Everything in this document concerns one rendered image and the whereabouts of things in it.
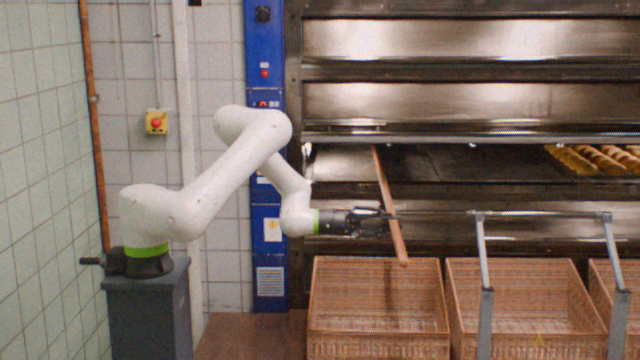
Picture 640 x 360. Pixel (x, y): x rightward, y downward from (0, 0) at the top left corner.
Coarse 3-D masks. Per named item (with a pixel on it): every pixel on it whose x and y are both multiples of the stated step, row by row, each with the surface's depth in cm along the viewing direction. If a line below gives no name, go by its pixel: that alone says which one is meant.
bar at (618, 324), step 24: (408, 216) 256; (432, 216) 255; (456, 216) 255; (480, 216) 254; (504, 216) 255; (528, 216) 255; (552, 216) 254; (576, 216) 254; (600, 216) 254; (480, 240) 251; (480, 264) 248; (624, 288) 240; (480, 312) 242; (624, 312) 240; (480, 336) 243; (624, 336) 242
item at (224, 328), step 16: (224, 320) 297; (240, 320) 297; (256, 320) 297; (272, 320) 297; (288, 320) 297; (304, 320) 297; (208, 336) 283; (224, 336) 283; (240, 336) 283; (256, 336) 283; (272, 336) 283; (288, 336) 283; (304, 336) 283; (208, 352) 270; (224, 352) 270; (240, 352) 270; (256, 352) 270; (272, 352) 270; (288, 352) 270; (304, 352) 270
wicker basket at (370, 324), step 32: (320, 256) 297; (352, 256) 297; (320, 288) 298; (352, 288) 297; (384, 288) 297; (416, 288) 296; (320, 320) 295; (352, 320) 295; (384, 320) 295; (416, 320) 295; (448, 320) 261; (320, 352) 258; (352, 352) 269; (384, 352) 257; (416, 352) 268; (448, 352) 256
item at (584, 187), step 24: (360, 192) 292; (408, 192) 292; (432, 192) 292; (456, 192) 291; (480, 192) 291; (504, 192) 291; (528, 192) 291; (552, 192) 291; (576, 192) 290; (600, 192) 290; (624, 192) 290
